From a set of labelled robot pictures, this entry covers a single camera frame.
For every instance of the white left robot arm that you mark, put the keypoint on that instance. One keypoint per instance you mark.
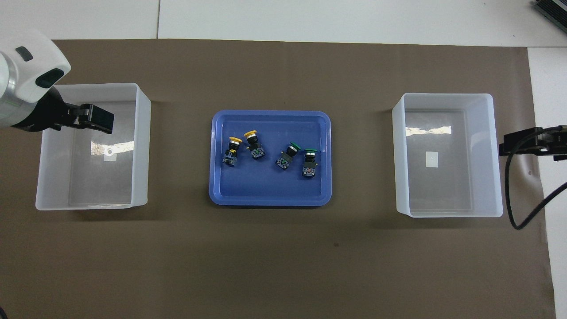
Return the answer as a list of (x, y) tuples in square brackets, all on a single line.
[(26, 66)]

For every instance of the yellow push button switch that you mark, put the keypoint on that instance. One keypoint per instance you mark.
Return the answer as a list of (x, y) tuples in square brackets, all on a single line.
[(254, 144), (233, 148)]

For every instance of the blue plastic tray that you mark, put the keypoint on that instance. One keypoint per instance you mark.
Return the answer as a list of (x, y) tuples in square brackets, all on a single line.
[(266, 186)]

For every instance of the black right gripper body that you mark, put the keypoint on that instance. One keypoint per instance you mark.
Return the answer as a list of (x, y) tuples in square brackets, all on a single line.
[(558, 141)]

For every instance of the brown paper table mat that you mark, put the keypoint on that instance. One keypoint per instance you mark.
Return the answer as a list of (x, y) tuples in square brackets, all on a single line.
[(283, 257)]

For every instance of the white rectangular sticker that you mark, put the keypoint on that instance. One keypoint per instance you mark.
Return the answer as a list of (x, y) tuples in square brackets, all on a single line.
[(432, 159)]

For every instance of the grey ribbed metal device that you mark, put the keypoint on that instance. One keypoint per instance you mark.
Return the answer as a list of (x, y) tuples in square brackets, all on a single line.
[(553, 11)]

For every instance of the green push button switch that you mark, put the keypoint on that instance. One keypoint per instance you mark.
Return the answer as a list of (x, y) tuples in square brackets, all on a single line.
[(286, 157), (309, 163)]

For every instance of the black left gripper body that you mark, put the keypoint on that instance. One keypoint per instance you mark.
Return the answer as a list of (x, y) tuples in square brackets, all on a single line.
[(42, 115)]

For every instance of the translucent white plastic box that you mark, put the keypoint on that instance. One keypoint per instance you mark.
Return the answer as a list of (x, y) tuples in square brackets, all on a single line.
[(443, 190), (88, 177)]

